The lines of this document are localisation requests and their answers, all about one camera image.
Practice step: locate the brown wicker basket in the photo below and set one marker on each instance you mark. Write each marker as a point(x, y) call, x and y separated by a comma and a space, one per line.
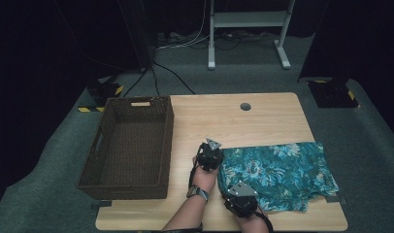
point(133, 111)

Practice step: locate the yellow black hazard tape strip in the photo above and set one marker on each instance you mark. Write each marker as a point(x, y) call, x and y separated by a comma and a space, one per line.
point(88, 109)

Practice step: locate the black floor plate yellow tape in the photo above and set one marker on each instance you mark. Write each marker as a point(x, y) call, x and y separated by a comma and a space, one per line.
point(332, 95)

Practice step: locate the person's left hand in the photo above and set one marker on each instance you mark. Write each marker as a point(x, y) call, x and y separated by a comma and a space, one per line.
point(204, 179)

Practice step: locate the dark stand pole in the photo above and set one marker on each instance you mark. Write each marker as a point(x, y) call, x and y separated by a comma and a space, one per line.
point(138, 32)

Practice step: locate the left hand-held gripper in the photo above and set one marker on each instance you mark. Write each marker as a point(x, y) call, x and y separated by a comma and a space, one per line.
point(209, 158)

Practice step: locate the wristwatch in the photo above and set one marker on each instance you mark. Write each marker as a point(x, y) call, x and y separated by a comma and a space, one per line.
point(198, 193)

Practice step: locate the person's right hand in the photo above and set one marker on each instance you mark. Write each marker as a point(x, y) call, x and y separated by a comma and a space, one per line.
point(251, 224)

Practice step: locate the black stand base yellow tape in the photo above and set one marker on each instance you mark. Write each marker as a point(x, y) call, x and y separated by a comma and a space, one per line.
point(103, 90)

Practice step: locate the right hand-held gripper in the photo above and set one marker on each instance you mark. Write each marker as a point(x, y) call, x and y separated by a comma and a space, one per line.
point(242, 202)

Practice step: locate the white metal table frame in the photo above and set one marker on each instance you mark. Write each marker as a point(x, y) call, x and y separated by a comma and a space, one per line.
point(248, 19)

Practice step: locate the teal floral shirt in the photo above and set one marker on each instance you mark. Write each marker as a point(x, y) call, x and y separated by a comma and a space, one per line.
point(282, 171)

